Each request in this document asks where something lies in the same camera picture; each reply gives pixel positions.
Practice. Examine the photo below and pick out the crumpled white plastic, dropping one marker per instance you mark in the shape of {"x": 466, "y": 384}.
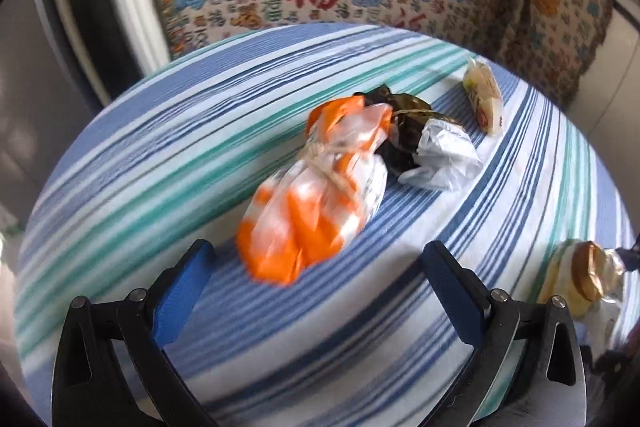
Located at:
{"x": 445, "y": 152}

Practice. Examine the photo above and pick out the blue green striped tablecloth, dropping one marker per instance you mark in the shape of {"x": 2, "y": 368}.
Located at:
{"x": 250, "y": 107}

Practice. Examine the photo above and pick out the orange white bag with twine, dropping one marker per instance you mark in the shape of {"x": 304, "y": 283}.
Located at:
{"x": 300, "y": 217}

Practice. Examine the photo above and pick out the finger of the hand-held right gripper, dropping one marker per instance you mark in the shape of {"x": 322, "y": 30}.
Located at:
{"x": 631, "y": 255}

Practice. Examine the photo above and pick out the printed cushion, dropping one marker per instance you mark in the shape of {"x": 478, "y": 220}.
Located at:
{"x": 555, "y": 22}

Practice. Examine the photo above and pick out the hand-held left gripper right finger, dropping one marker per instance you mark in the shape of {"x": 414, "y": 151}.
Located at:
{"x": 452, "y": 297}

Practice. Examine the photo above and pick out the cream snack packet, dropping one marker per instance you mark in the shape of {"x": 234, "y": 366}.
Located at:
{"x": 482, "y": 97}

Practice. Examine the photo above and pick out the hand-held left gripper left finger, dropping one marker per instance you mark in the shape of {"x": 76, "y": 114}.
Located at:
{"x": 180, "y": 292}

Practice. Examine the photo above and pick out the gold foil wrapper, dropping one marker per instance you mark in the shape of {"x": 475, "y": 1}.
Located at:
{"x": 585, "y": 267}

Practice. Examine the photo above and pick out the dark and silver wrapped packet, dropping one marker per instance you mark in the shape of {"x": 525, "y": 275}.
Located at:
{"x": 410, "y": 117}

